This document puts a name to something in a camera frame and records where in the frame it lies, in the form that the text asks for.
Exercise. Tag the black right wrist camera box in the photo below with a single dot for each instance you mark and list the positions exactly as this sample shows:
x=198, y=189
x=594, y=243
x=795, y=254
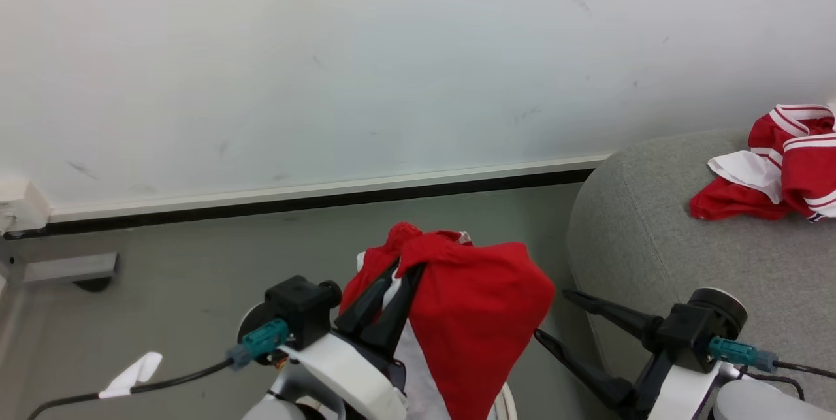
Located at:
x=686, y=335

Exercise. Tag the red white-striped jersey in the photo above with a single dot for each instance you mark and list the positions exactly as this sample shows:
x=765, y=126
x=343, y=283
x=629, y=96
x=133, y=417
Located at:
x=803, y=165

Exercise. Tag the plain red garment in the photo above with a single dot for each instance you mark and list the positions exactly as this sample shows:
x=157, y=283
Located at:
x=477, y=315

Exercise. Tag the white and black baseboard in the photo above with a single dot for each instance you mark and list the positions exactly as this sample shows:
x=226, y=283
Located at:
x=294, y=194

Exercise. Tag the cream perforated laundry basket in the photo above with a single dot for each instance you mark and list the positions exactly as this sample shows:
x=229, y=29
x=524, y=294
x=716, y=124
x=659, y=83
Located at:
x=508, y=407

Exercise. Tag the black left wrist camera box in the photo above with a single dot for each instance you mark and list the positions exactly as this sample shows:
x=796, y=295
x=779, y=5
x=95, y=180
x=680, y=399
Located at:
x=300, y=309

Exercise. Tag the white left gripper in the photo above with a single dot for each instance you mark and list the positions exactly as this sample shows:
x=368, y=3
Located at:
x=353, y=374

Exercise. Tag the grey metal frame post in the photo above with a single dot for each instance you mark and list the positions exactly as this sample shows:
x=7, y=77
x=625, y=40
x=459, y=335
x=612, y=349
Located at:
x=10, y=263

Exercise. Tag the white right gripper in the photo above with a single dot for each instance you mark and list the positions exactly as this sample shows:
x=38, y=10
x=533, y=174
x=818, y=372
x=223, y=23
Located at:
x=676, y=394

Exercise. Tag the white wall box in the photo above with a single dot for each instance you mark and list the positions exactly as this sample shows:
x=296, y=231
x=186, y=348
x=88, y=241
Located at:
x=23, y=208

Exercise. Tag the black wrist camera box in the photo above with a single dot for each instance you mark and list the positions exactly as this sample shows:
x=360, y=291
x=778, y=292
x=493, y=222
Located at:
x=300, y=309
x=686, y=335

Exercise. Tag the grey fabric sofa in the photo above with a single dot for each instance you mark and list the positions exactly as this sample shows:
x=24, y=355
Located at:
x=653, y=243

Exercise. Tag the black round foot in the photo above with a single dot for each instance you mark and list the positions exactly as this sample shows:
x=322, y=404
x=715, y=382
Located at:
x=93, y=285

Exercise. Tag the grey metal bracket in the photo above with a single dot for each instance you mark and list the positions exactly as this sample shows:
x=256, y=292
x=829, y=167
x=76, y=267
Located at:
x=68, y=268

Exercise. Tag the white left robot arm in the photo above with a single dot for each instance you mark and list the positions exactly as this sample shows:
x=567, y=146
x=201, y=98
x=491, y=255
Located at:
x=268, y=410

